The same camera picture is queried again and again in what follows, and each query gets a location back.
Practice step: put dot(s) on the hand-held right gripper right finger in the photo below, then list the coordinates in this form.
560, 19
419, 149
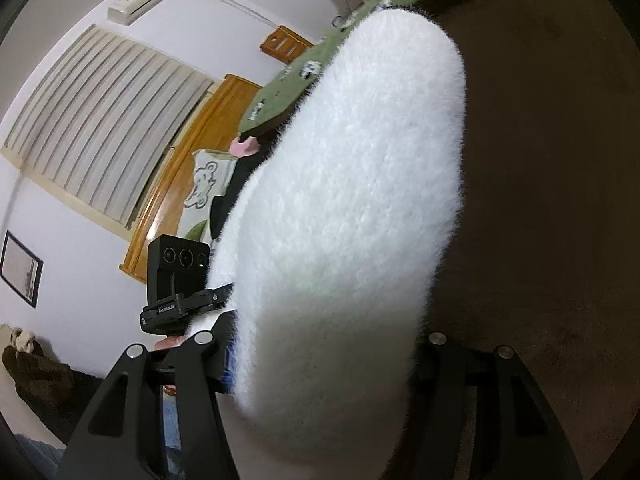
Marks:
450, 385

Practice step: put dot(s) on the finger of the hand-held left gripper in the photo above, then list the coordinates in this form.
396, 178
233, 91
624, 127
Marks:
212, 296

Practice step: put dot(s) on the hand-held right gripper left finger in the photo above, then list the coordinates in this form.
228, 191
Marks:
200, 385

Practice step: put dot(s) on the white fuzzy sweater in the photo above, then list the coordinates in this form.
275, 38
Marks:
350, 210

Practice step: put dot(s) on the person's left hand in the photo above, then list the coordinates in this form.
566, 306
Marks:
170, 344

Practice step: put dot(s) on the person's blue jeans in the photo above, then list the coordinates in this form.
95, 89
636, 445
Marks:
172, 435

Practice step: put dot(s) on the bear-print pillow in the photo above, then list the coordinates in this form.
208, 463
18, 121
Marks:
202, 185

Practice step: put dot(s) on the wooden headboard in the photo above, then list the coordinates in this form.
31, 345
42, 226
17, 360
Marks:
170, 170

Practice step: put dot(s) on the black garment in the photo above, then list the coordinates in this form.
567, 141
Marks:
240, 175

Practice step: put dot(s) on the pink soft item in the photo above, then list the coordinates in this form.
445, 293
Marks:
244, 147

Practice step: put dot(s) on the dark brown garment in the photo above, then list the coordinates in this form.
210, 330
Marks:
45, 385

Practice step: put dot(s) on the large window blind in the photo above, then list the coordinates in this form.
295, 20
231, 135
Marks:
110, 125

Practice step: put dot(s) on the green ball-print blanket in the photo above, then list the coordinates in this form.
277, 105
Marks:
280, 95

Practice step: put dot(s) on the wooden nightstand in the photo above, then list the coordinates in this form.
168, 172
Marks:
286, 45

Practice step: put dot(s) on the framed wall picture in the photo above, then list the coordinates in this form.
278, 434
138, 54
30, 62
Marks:
21, 270

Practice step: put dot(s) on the white wall pipe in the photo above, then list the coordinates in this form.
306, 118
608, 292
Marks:
240, 7

